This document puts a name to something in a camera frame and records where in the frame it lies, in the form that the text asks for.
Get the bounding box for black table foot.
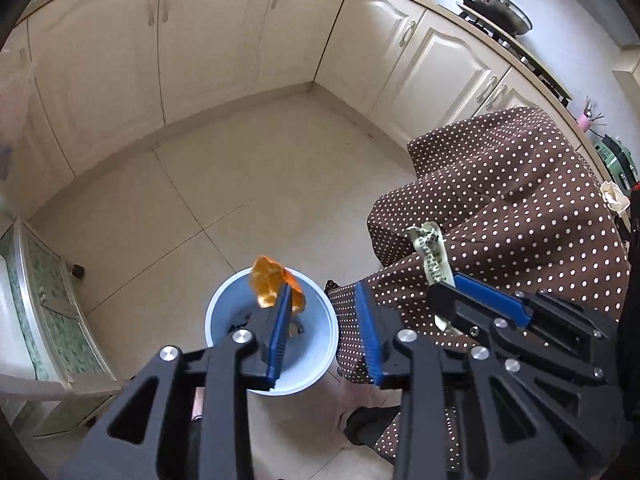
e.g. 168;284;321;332
344;406;401;447

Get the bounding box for blue plastic bucket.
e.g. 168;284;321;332
205;267;340;398

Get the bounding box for bundle of chopsticks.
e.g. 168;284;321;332
575;92;606;121

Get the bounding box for white crumpled bag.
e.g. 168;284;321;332
600;180;632;213

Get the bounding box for black gas stove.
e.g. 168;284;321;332
455;0;573;106

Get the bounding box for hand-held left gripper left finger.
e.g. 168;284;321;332
59;280;296;480

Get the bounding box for brown polka-dot tablecloth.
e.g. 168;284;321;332
325;106;632;473

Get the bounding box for green electric cooker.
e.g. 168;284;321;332
592;132;640;196

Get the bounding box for cream lower cabinets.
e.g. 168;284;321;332
0;0;608;186

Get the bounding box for white green side cabinet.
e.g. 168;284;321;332
0;217;126;438

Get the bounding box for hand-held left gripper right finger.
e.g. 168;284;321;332
352;281;617;480

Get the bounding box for orange wrapper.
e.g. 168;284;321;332
250;255;307;316

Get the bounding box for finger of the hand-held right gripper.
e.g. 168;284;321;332
429;282;622;392
454;274;621;357

